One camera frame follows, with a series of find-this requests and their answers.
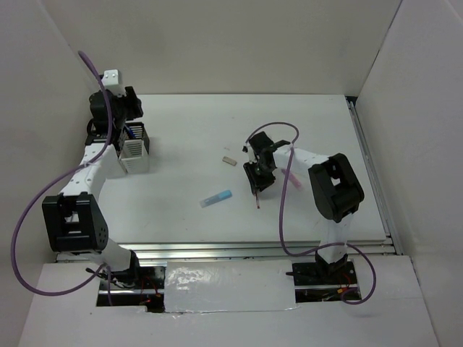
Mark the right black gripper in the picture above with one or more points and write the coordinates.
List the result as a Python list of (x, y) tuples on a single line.
[(255, 181)]

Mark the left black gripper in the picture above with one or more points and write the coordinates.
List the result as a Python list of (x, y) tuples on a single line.
[(135, 110)]

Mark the blue ballpoint pen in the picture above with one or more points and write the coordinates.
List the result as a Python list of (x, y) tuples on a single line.
[(130, 134)]

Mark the purple highlighter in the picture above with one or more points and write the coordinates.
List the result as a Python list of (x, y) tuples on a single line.
[(292, 179)]

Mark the blue highlighter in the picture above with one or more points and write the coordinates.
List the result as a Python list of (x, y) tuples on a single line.
[(221, 196)]

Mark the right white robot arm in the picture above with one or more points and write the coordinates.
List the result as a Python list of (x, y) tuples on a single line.
[(336, 190)]

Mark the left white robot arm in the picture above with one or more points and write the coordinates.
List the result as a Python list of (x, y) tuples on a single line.
[(116, 145)]

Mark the grey eraser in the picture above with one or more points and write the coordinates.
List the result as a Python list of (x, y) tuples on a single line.
[(229, 161)]

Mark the white slatted organizer container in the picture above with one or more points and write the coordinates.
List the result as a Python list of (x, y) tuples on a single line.
[(134, 156)]

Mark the shiny white cover sheet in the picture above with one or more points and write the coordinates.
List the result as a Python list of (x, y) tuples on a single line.
[(229, 286)]

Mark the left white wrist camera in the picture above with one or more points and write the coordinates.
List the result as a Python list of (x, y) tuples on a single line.
[(112, 81)]

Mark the aluminium rail frame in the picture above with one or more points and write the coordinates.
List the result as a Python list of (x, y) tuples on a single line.
[(158, 213)]

